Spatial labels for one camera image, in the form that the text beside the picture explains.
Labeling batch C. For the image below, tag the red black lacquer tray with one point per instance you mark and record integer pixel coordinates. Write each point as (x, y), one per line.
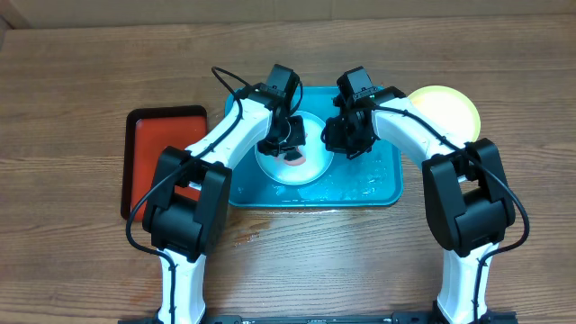
(148, 132)

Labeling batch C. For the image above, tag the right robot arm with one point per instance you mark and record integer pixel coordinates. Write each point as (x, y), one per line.
(467, 201)

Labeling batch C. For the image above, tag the yellow-green plate top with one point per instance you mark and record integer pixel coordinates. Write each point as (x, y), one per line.
(450, 109)

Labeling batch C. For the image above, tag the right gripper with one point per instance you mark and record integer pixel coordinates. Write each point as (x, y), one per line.
(339, 144)

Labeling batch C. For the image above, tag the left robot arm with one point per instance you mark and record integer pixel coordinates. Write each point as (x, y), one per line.
(187, 204)

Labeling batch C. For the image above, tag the light blue plate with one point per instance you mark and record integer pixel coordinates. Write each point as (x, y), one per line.
(312, 164)

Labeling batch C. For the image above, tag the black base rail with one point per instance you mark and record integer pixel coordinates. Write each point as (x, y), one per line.
(399, 317)

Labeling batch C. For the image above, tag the dark green orange sponge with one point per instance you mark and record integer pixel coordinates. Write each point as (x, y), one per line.
(293, 156)

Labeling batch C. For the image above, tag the blue plastic tray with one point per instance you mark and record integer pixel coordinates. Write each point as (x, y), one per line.
(372, 179)

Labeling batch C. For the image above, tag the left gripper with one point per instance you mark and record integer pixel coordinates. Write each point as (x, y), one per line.
(298, 137)

